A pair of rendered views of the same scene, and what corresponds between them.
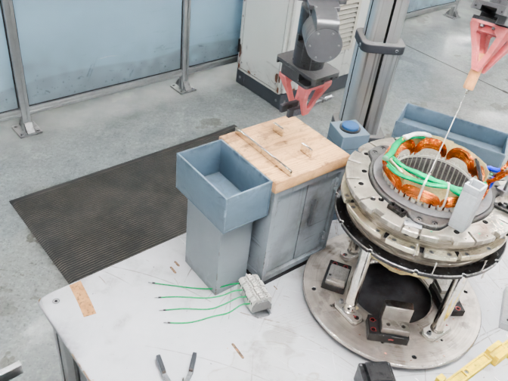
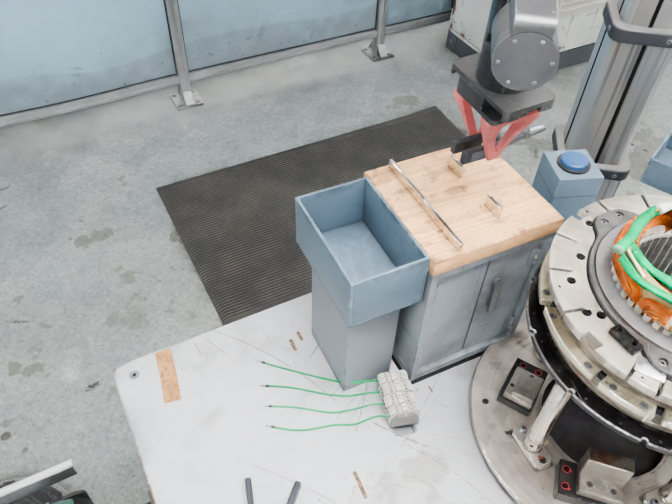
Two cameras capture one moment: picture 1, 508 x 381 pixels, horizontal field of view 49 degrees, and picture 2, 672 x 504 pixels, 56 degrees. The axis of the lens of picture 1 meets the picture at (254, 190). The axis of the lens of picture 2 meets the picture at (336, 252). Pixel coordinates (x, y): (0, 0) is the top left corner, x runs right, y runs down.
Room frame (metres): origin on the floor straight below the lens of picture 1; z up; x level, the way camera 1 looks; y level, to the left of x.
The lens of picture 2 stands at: (0.31, -0.05, 1.62)
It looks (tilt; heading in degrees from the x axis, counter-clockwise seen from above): 47 degrees down; 15
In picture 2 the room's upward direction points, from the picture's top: 3 degrees clockwise
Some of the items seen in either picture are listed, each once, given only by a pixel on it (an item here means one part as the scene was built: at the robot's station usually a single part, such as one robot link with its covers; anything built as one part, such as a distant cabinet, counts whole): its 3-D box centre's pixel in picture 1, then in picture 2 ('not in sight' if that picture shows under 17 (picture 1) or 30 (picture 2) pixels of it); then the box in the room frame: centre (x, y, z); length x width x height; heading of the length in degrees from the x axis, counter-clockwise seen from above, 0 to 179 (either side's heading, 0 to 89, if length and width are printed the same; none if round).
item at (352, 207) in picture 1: (366, 218); (571, 339); (0.78, -0.21, 1.05); 0.09 x 0.04 x 0.01; 47
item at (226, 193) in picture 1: (218, 222); (354, 297); (0.87, 0.06, 0.92); 0.17 x 0.11 x 0.28; 42
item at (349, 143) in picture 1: (339, 171); (550, 223); (1.14, -0.20, 0.91); 0.07 x 0.07 x 0.25; 24
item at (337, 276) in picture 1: (338, 274); (524, 385); (0.87, -0.20, 0.83); 0.05 x 0.04 x 0.02; 165
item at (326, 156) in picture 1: (283, 150); (459, 200); (0.98, -0.05, 1.05); 0.20 x 0.19 x 0.02; 132
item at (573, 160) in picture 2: (350, 125); (574, 160); (1.14, -0.20, 1.04); 0.04 x 0.04 x 0.01
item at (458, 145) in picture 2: (289, 106); (466, 143); (0.93, -0.04, 1.18); 0.04 x 0.01 x 0.02; 132
